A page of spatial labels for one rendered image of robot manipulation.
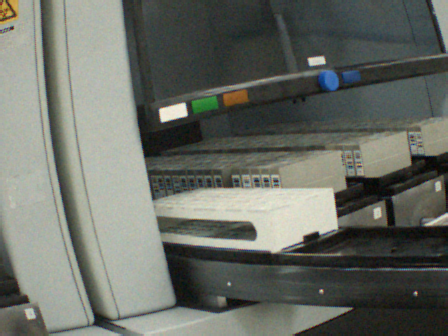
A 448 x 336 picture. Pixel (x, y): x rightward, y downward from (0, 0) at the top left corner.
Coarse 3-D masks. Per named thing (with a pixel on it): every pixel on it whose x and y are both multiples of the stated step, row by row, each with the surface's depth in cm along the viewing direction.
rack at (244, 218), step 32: (192, 192) 155; (224, 192) 149; (256, 192) 144; (288, 192) 139; (320, 192) 133; (160, 224) 154; (192, 224) 153; (224, 224) 148; (256, 224) 130; (288, 224) 129; (320, 224) 132
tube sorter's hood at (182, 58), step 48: (144, 0) 140; (192, 0) 144; (240, 0) 148; (288, 0) 152; (336, 0) 158; (384, 0) 164; (144, 48) 139; (192, 48) 144; (240, 48) 148; (288, 48) 152; (336, 48) 157; (384, 48) 163; (432, 48) 170; (144, 96) 140; (192, 96) 143; (288, 96) 150
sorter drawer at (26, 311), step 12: (0, 300) 119; (12, 300) 120; (24, 300) 121; (0, 312) 118; (12, 312) 119; (24, 312) 121; (36, 312) 122; (0, 324) 118; (12, 324) 119; (24, 324) 120; (36, 324) 121
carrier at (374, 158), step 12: (396, 132) 165; (360, 144) 159; (372, 144) 160; (384, 144) 161; (396, 144) 163; (360, 156) 159; (372, 156) 160; (384, 156) 161; (396, 156) 163; (408, 156) 164; (360, 168) 160; (372, 168) 160; (384, 168) 161; (396, 168) 163
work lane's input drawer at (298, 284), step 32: (192, 256) 142; (224, 256) 136; (256, 256) 130; (288, 256) 125; (320, 256) 120; (352, 256) 115; (384, 256) 110; (416, 256) 105; (192, 288) 142; (224, 288) 136; (256, 288) 130; (288, 288) 124; (320, 288) 119; (352, 288) 114; (384, 288) 109; (416, 288) 104
